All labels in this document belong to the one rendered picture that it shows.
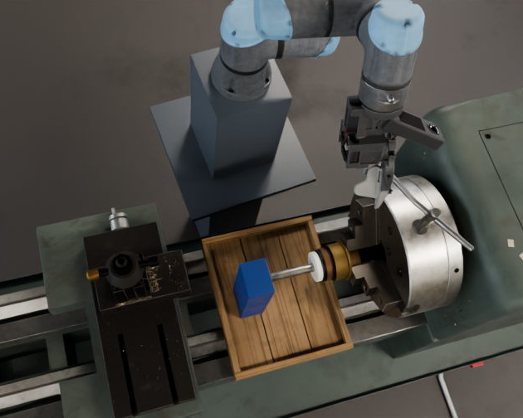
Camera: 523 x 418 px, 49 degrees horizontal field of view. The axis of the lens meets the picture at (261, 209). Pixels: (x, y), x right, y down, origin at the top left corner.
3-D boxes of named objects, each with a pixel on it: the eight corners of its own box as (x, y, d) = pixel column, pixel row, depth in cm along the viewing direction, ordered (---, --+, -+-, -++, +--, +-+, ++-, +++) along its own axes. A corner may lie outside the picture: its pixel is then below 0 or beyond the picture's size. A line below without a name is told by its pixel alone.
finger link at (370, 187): (349, 209, 103) (352, 162, 99) (382, 206, 104) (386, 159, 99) (354, 217, 100) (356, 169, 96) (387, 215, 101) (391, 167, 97)
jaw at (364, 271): (396, 255, 130) (419, 301, 123) (391, 265, 134) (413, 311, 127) (351, 265, 127) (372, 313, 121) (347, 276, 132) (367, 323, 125)
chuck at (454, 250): (382, 202, 155) (427, 152, 125) (422, 316, 145) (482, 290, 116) (370, 205, 154) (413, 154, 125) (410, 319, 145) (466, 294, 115)
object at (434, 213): (421, 230, 122) (443, 211, 111) (415, 238, 121) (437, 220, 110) (413, 224, 122) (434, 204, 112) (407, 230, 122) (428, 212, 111)
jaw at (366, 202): (383, 232, 134) (383, 186, 129) (393, 242, 130) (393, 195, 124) (339, 242, 132) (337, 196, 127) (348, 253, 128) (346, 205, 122)
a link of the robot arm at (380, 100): (403, 60, 90) (417, 92, 85) (398, 85, 94) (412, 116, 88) (356, 63, 90) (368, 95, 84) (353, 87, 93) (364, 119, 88)
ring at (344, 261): (354, 231, 129) (315, 240, 127) (368, 270, 126) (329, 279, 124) (344, 244, 138) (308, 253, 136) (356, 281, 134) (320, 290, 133)
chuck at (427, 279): (370, 205, 154) (413, 154, 125) (410, 319, 145) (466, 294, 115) (339, 211, 152) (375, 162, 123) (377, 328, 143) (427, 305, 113)
